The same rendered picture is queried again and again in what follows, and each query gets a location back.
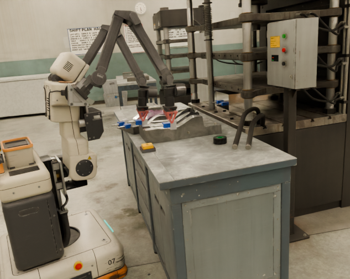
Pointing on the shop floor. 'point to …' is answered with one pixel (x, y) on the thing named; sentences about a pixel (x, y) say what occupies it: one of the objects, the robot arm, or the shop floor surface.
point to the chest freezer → (17, 95)
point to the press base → (315, 166)
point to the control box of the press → (292, 82)
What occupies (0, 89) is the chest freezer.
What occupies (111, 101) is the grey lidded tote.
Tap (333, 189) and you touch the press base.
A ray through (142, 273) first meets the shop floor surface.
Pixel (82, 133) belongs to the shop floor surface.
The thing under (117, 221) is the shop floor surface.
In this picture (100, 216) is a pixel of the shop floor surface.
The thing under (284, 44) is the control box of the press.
